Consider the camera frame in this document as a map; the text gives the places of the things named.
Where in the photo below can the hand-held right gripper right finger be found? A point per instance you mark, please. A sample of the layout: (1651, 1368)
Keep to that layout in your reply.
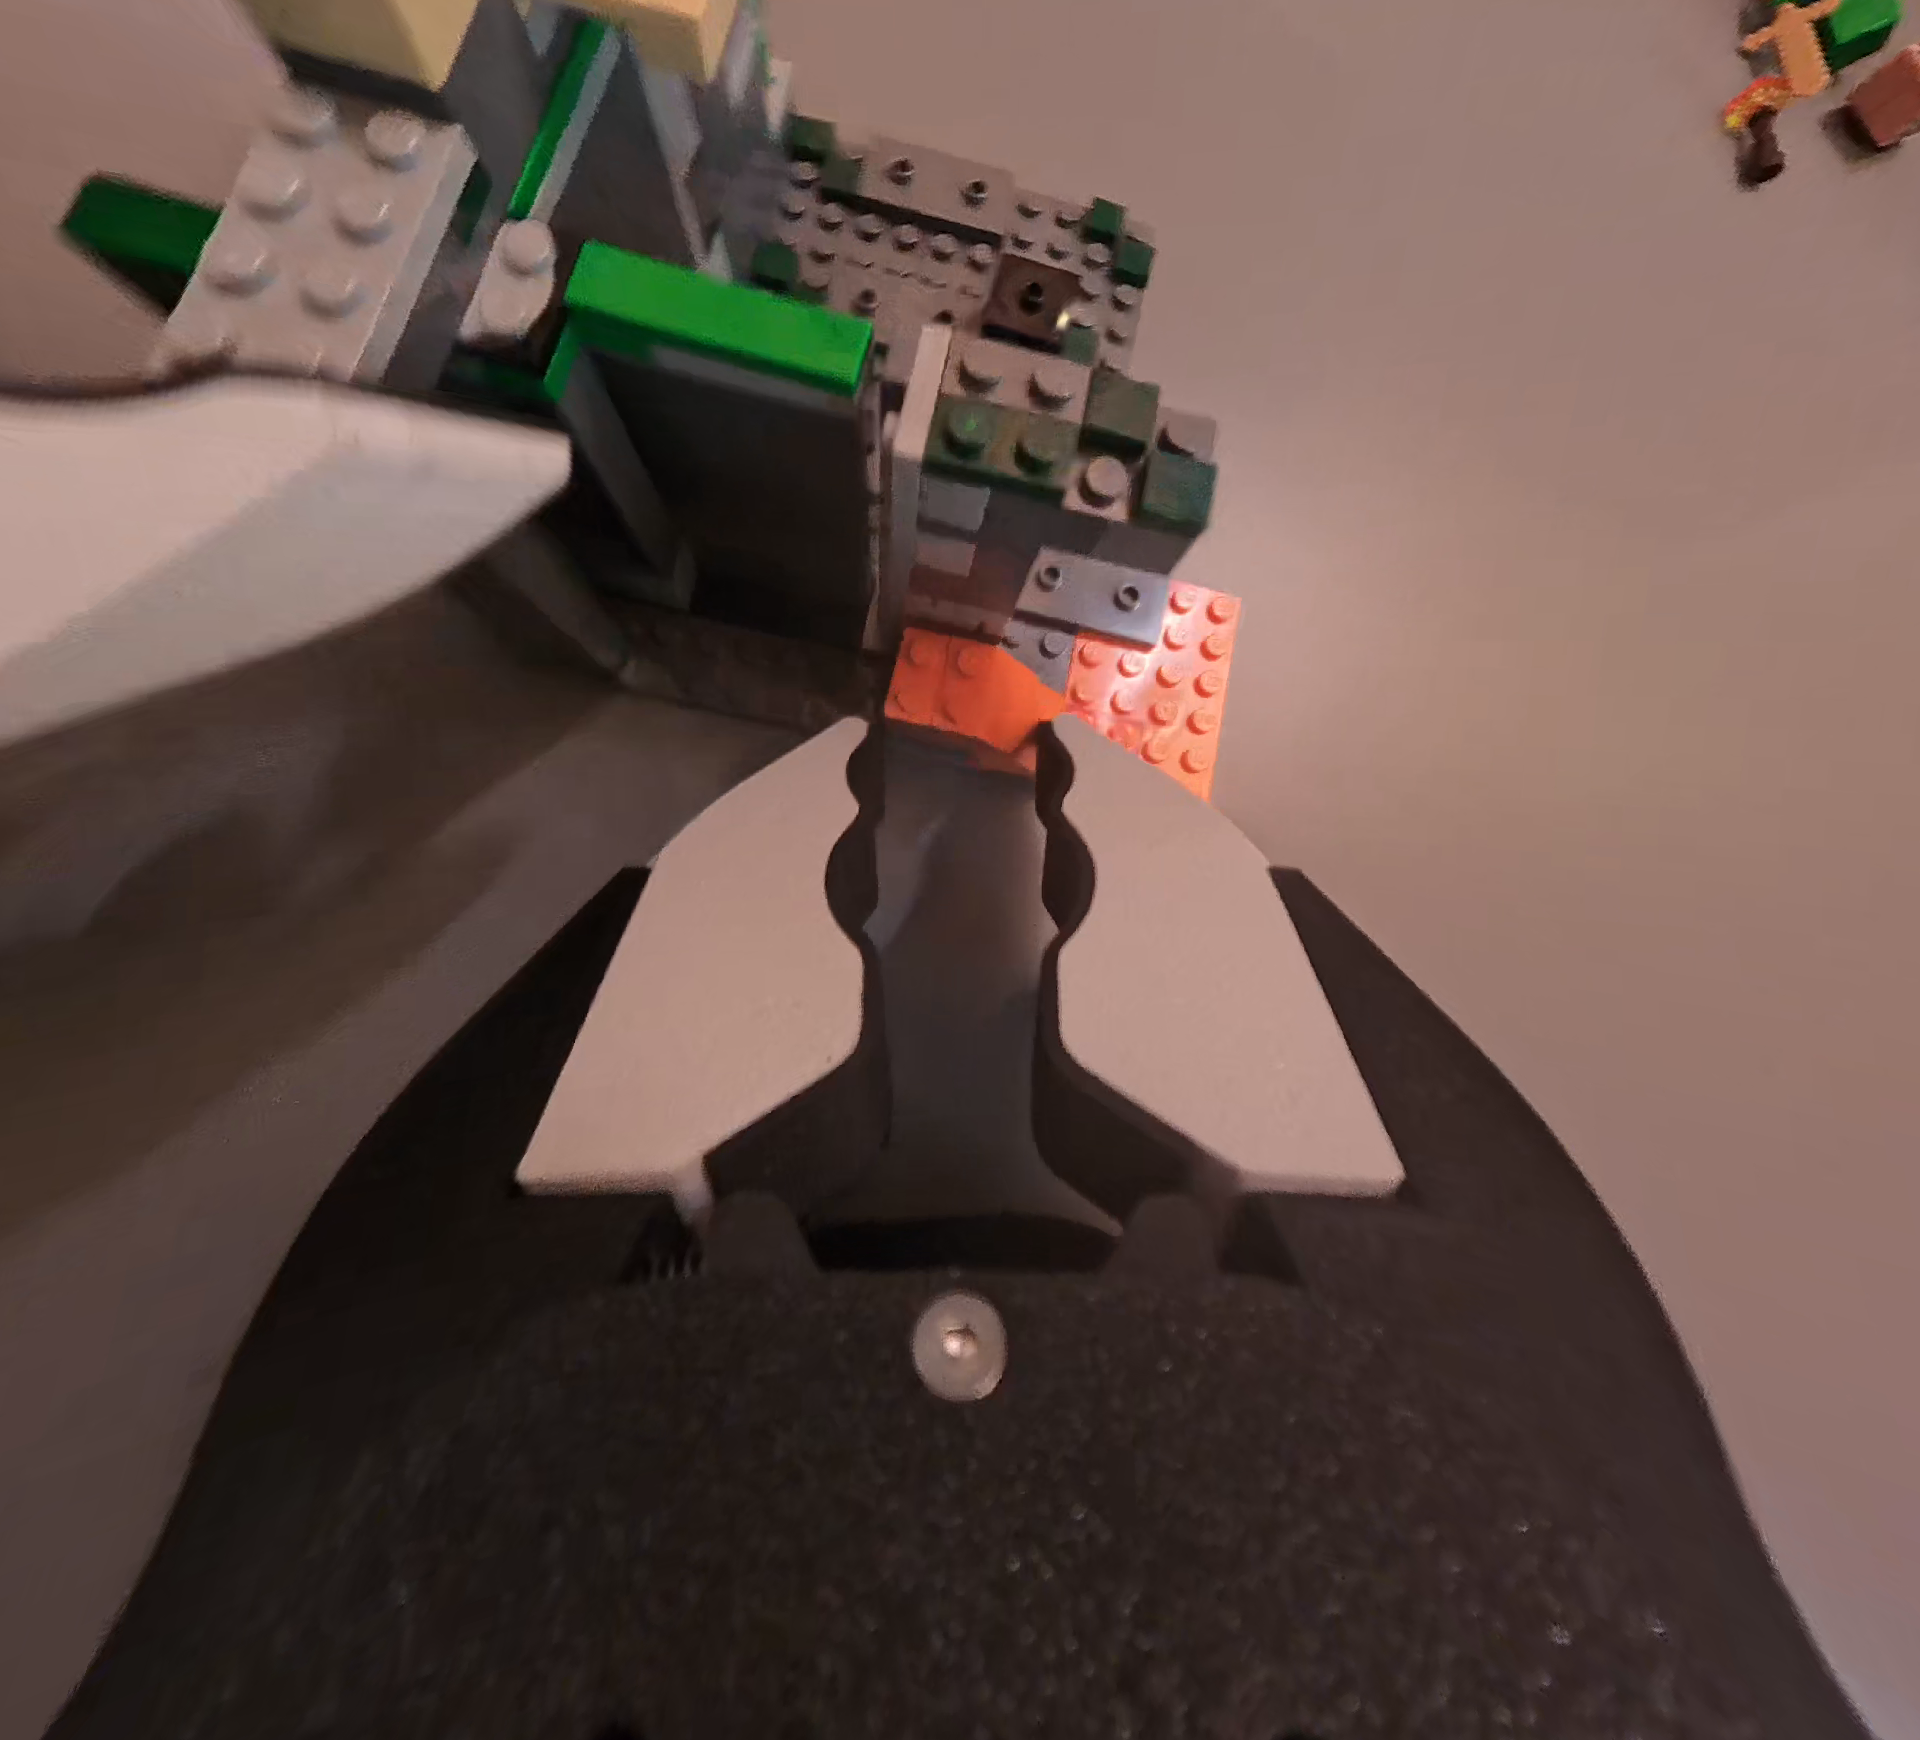
(1215, 1004)

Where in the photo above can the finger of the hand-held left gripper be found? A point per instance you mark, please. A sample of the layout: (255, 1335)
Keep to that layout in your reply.
(225, 524)

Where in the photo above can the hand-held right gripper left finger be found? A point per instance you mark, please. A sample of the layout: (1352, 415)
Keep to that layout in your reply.
(720, 1004)

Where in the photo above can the grey tan lego building model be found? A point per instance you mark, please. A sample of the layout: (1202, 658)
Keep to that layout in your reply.
(750, 495)

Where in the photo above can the grey desk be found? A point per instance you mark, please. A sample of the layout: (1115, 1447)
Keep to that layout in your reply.
(1501, 571)

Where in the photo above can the lego torch piece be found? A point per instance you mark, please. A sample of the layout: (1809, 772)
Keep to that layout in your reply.
(1759, 143)

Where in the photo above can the brown lego block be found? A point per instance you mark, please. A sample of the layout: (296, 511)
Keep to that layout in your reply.
(1887, 104)

